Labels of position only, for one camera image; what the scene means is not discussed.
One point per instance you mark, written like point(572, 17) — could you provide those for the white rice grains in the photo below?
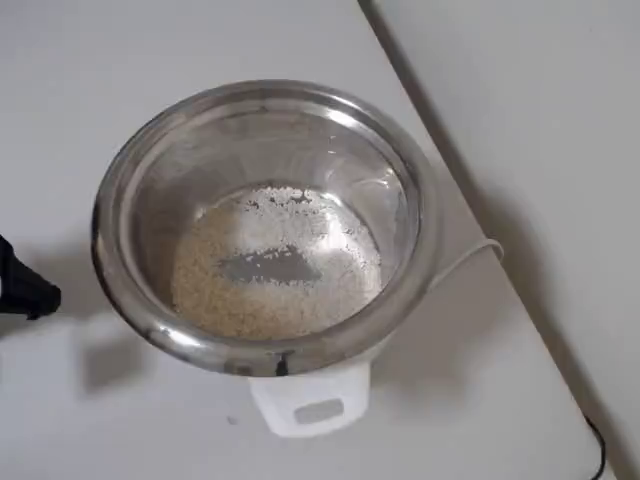
point(225, 295)

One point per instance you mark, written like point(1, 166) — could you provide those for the white rice cooker body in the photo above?
point(345, 387)

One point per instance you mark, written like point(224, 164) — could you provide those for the steel inner pot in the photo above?
point(150, 240)

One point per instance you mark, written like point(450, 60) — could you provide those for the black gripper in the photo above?
point(27, 287)

